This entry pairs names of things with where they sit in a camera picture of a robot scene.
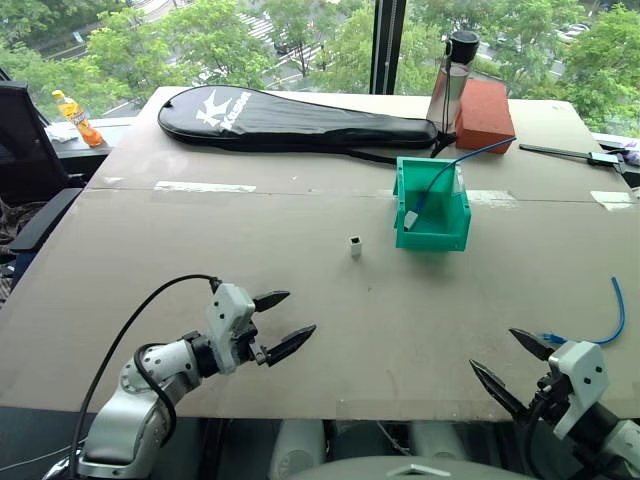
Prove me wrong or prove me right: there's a dark window frame post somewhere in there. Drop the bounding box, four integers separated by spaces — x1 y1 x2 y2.
369 0 408 96

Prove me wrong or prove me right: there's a black stick with small device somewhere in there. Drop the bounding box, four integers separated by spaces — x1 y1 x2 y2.
518 142 640 175

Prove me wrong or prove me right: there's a black office chair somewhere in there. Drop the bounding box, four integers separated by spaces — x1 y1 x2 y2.
0 78 87 282

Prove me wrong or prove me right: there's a black racket bag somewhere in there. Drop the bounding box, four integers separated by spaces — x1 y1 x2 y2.
156 84 442 164

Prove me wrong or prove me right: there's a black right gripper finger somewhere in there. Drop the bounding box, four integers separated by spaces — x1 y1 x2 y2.
468 359 531 427
508 327 555 363

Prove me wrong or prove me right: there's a short black left arm cable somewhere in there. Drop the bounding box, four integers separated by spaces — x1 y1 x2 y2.
132 342 178 447

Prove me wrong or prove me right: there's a green plastic bin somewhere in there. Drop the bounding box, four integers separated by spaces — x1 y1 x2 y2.
391 155 473 253

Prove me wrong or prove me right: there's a red-brown brick block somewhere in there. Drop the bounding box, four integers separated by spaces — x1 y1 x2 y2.
454 79 518 156

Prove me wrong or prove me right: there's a long clear tape strip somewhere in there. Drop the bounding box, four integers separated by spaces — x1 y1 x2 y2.
153 180 258 195

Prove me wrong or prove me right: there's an orange drink bottle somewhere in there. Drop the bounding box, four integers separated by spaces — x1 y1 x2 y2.
51 89 106 149

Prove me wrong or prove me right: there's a grey rounded robot shape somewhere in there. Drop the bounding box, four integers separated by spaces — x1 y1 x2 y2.
406 421 469 459
268 418 329 480

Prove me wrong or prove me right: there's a blue cable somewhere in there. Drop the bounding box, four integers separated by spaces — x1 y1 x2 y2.
402 137 517 232
537 276 627 347

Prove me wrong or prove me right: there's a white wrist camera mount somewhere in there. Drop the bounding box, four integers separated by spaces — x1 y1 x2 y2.
205 283 257 375
547 340 612 442

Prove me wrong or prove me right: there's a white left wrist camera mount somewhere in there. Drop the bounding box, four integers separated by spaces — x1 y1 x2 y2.
205 283 257 375

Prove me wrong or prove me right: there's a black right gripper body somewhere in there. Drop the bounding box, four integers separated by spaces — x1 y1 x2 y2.
518 371 575 437

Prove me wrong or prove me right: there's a grey robot torso top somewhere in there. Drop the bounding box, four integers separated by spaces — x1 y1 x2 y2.
283 454 542 480

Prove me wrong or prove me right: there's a white crumpled tissue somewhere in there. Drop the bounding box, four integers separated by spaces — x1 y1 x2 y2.
44 121 82 145

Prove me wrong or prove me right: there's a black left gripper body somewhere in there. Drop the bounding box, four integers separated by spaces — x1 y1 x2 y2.
233 318 275 369

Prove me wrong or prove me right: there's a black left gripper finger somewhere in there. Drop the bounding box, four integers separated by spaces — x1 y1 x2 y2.
265 323 318 368
251 290 292 315

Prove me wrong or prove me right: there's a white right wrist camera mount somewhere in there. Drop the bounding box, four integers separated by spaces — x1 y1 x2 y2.
547 340 612 442

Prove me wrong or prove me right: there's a clear bottle with black cap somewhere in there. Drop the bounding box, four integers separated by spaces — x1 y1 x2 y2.
425 30 481 137

